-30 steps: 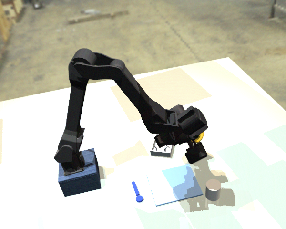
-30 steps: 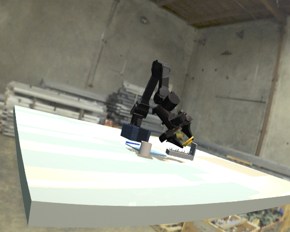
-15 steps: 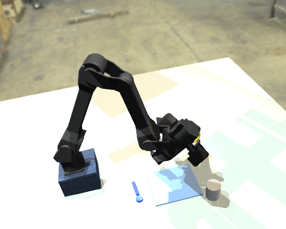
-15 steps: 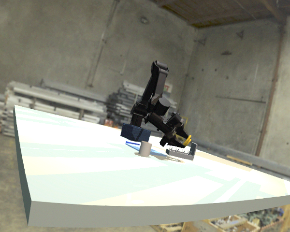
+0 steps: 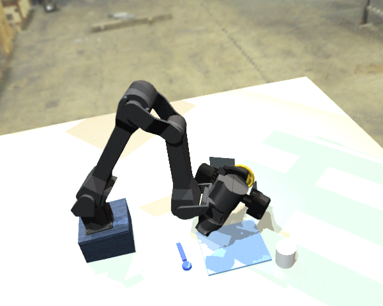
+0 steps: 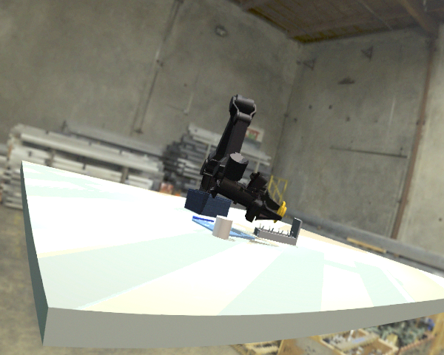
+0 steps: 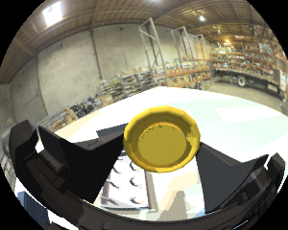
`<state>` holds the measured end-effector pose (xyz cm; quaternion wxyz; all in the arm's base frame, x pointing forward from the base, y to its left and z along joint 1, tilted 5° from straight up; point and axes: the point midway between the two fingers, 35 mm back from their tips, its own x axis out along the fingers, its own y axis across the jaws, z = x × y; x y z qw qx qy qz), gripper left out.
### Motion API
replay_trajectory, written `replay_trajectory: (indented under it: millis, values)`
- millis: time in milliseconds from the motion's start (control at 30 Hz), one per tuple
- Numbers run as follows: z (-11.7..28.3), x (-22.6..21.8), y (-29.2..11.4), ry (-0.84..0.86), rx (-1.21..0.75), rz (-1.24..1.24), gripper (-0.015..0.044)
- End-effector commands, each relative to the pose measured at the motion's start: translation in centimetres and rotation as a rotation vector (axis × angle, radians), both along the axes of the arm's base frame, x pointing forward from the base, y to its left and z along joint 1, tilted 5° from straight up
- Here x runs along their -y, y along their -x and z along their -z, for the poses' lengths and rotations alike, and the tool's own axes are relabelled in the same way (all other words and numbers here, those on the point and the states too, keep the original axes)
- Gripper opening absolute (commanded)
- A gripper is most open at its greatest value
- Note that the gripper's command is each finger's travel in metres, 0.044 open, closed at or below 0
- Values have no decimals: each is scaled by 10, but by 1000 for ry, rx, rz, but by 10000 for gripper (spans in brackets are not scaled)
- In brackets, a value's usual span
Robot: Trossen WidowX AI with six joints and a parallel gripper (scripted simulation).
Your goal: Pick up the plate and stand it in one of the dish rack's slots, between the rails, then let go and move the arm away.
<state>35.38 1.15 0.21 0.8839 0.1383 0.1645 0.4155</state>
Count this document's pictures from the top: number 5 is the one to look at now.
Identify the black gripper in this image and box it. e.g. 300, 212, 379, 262
194, 163, 271, 220

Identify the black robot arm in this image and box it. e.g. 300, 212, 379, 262
70, 80, 249, 237

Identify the white cylinder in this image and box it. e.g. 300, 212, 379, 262
275, 240, 296, 268

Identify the yellow plate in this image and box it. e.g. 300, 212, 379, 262
235, 164, 255, 188

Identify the light blue flat square mat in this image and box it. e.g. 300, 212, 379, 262
196, 219, 273, 276

